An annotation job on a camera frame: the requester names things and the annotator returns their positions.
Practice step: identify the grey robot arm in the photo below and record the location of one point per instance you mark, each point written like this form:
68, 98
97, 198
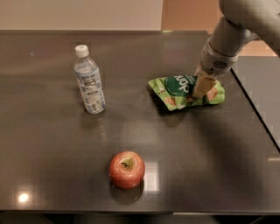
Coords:
242, 21

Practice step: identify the clear plastic water bottle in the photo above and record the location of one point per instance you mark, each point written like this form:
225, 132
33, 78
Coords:
89, 79

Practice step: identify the green rice chip bag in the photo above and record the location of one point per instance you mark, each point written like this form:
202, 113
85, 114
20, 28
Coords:
176, 92

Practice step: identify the red apple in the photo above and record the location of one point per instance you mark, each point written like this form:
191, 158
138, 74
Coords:
126, 170

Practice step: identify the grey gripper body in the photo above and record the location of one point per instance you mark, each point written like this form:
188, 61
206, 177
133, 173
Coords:
213, 61

